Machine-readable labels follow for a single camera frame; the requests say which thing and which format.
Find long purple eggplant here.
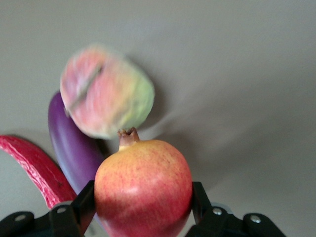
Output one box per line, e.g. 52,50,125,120
48,91,107,235

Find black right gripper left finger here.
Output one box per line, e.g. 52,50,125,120
0,180,96,237

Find brown table cover sheet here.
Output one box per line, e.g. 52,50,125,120
0,0,316,237

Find yellow-pink peach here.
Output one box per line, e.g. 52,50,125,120
60,43,156,140

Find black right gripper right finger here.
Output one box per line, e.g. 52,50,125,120
185,181,287,237

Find red apple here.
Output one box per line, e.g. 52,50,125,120
94,126,194,237

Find red chili pepper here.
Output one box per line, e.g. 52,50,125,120
0,134,78,210

